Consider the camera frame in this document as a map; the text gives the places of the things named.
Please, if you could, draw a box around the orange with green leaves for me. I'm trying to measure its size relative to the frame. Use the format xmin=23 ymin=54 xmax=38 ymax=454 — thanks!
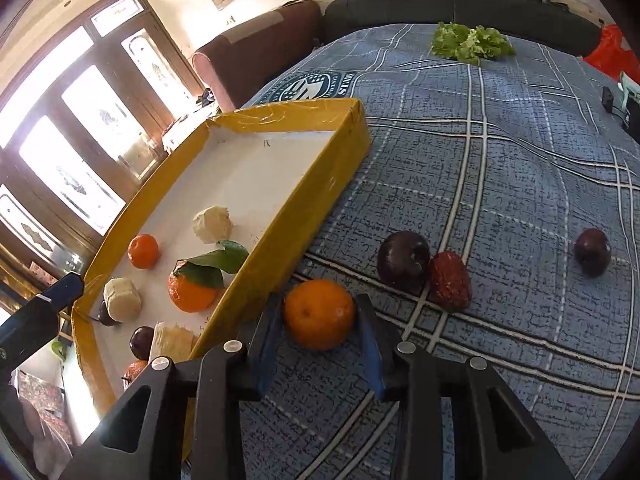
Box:
xmin=167 ymin=240 xmax=250 ymax=313

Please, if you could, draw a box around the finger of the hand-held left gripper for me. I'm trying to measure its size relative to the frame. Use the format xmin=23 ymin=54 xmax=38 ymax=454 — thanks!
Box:
xmin=0 ymin=272 xmax=86 ymax=377

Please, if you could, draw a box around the dark purple plum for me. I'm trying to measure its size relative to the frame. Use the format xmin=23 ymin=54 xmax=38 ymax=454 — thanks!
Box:
xmin=376 ymin=231 xmax=432 ymax=291
xmin=96 ymin=300 xmax=119 ymax=327
xmin=573 ymin=227 xmax=612 ymax=277
xmin=129 ymin=326 xmax=156 ymax=361

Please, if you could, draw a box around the yellow cardboard box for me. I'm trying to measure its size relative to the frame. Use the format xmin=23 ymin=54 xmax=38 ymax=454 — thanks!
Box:
xmin=70 ymin=97 xmax=373 ymax=461

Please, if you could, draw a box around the brown cushion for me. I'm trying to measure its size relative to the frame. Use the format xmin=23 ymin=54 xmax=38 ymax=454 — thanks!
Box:
xmin=191 ymin=0 xmax=324 ymax=111

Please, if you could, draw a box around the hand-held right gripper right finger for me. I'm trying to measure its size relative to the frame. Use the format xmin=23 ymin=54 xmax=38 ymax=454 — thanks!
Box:
xmin=352 ymin=292 xmax=576 ymax=480

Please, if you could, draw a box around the small orange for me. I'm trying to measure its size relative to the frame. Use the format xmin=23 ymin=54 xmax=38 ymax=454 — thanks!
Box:
xmin=127 ymin=234 xmax=161 ymax=269
xmin=122 ymin=360 xmax=151 ymax=387

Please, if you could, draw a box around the round orange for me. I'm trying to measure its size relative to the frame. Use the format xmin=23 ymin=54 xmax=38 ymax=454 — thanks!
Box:
xmin=283 ymin=279 xmax=357 ymax=352

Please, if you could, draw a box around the black padded headboard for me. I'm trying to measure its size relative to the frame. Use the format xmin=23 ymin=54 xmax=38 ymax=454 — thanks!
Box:
xmin=322 ymin=0 xmax=607 ymax=57

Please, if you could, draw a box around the red dried date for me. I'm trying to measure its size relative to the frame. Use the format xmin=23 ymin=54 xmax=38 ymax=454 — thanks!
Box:
xmin=427 ymin=251 xmax=472 ymax=312

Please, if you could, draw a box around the green lettuce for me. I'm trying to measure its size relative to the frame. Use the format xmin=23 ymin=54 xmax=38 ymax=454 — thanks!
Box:
xmin=430 ymin=21 xmax=516 ymax=66

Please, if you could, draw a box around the black box device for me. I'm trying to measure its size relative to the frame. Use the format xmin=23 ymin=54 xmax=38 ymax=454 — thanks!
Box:
xmin=619 ymin=72 xmax=640 ymax=142

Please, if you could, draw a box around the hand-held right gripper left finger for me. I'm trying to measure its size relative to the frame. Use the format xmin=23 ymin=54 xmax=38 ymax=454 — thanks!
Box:
xmin=60 ymin=302 xmax=286 ymax=480

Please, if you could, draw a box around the red plastic bag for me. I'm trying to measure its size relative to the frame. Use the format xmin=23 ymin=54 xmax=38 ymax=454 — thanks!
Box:
xmin=582 ymin=24 xmax=640 ymax=84

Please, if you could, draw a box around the wooden glass door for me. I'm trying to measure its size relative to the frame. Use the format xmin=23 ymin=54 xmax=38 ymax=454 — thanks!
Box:
xmin=0 ymin=0 xmax=207 ymax=266

